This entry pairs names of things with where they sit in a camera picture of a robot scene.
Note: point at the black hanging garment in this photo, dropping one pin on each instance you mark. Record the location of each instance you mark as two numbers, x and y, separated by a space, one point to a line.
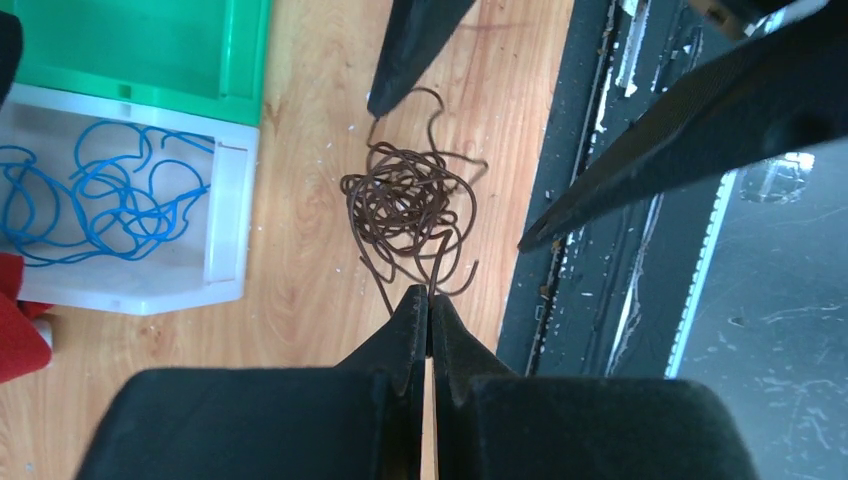
11 50

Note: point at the green plastic bin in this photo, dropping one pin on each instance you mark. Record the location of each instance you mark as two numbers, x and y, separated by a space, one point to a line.
205 58

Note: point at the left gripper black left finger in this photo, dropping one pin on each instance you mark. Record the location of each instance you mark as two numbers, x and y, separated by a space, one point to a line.
360 419

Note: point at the white plastic bin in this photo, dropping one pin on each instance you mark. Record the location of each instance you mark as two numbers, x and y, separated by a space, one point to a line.
124 208

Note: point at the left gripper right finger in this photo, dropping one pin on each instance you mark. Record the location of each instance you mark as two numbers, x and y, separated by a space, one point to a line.
494 424

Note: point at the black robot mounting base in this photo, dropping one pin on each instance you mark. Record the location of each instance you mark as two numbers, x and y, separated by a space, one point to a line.
606 259

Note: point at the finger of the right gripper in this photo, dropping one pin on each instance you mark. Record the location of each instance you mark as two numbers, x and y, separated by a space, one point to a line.
783 92
416 32

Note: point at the red hanging shirt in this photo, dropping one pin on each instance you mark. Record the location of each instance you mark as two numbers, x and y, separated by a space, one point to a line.
23 349

